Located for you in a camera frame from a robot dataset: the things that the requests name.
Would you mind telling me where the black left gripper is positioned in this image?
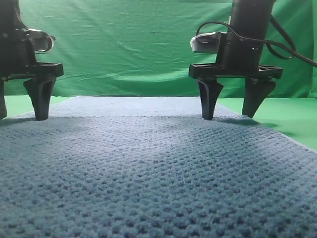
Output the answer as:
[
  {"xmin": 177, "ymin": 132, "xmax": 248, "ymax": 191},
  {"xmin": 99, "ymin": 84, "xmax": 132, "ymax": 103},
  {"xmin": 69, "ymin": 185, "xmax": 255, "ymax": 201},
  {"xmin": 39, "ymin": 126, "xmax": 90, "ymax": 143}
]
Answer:
[{"xmin": 188, "ymin": 32, "xmax": 283, "ymax": 120}]

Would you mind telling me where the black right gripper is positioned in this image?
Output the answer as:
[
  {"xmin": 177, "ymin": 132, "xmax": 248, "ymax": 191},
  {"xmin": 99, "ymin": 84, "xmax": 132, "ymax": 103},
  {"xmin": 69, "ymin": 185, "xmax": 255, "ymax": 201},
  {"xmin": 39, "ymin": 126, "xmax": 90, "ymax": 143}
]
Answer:
[{"xmin": 0, "ymin": 29, "xmax": 64, "ymax": 120}]

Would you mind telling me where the blue waffle weave towel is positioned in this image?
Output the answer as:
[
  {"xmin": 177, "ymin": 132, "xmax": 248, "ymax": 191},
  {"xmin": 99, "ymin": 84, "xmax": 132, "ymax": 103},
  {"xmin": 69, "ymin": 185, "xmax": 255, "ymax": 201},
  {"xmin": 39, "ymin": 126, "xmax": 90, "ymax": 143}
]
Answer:
[{"xmin": 0, "ymin": 97, "xmax": 317, "ymax": 238}]

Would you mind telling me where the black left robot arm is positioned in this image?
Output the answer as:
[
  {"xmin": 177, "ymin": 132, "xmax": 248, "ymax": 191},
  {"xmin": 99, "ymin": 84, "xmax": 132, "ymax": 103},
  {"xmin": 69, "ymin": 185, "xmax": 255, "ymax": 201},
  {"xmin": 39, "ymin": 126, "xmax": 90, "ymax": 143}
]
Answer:
[{"xmin": 189, "ymin": 0, "xmax": 282, "ymax": 120}]

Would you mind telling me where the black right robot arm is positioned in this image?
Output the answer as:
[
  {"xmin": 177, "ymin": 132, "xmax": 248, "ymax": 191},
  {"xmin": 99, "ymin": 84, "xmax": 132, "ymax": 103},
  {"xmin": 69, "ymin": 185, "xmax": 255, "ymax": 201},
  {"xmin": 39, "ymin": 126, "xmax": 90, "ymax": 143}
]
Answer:
[{"xmin": 0, "ymin": 0, "xmax": 64, "ymax": 121}]

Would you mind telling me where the green backdrop cloth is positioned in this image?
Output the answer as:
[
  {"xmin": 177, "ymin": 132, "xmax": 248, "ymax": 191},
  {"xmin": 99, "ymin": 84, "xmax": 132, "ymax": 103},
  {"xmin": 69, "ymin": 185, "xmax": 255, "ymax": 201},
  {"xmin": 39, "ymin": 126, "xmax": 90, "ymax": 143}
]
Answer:
[{"xmin": 19, "ymin": 0, "xmax": 317, "ymax": 98}]

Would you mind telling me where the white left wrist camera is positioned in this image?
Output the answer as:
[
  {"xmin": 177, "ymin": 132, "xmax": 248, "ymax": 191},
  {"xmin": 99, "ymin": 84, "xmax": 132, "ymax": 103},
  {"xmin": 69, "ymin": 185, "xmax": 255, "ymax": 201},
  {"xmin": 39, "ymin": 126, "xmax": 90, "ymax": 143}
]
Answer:
[{"xmin": 190, "ymin": 32, "xmax": 221, "ymax": 54}]

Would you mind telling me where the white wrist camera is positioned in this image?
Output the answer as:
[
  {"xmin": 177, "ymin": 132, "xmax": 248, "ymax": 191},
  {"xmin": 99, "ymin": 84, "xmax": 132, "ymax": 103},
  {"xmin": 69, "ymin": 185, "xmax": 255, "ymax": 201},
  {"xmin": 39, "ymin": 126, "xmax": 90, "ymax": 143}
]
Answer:
[
  {"xmin": 27, "ymin": 28, "xmax": 56, "ymax": 53},
  {"xmin": 190, "ymin": 32, "xmax": 221, "ymax": 54}
]

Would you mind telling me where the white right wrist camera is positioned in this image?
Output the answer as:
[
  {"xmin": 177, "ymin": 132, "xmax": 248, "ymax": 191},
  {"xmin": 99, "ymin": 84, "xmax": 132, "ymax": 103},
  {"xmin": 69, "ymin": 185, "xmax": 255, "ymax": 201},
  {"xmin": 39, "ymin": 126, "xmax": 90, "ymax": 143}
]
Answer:
[{"xmin": 27, "ymin": 28, "xmax": 56, "ymax": 53}]

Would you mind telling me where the black left camera cable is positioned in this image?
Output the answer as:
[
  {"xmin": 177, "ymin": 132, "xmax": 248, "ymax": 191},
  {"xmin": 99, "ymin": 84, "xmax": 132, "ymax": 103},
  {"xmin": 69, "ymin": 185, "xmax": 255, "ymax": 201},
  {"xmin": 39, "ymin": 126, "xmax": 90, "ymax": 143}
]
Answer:
[{"xmin": 196, "ymin": 15, "xmax": 317, "ymax": 68}]

